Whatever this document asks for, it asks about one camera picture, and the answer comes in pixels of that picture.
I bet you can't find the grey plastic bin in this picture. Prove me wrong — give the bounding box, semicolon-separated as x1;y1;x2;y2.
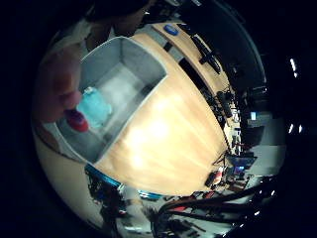
43;36;168;165

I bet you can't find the black cable bundle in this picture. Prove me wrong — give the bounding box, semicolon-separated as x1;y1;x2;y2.
155;179;281;238

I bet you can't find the black bar on desk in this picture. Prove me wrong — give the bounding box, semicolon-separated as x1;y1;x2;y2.
190;34;222;75

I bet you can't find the small lit monitor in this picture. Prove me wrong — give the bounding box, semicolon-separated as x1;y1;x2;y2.
227;155;258;177

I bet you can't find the person in dark shirt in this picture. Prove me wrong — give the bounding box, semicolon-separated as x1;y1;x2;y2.
49;0;157;67

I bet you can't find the light blue plush toy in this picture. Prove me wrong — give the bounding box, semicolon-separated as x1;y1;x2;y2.
76;86;114;130

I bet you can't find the blue oval object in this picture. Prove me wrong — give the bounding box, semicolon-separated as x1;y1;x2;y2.
163;24;180;37

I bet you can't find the wooden background desk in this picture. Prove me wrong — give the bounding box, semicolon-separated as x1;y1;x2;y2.
132;19;241;133

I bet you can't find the blue table frame rail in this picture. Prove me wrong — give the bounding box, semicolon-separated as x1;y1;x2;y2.
84;163;163;201

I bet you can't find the pink plush toy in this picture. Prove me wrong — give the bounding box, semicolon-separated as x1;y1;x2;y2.
33;49;90;133

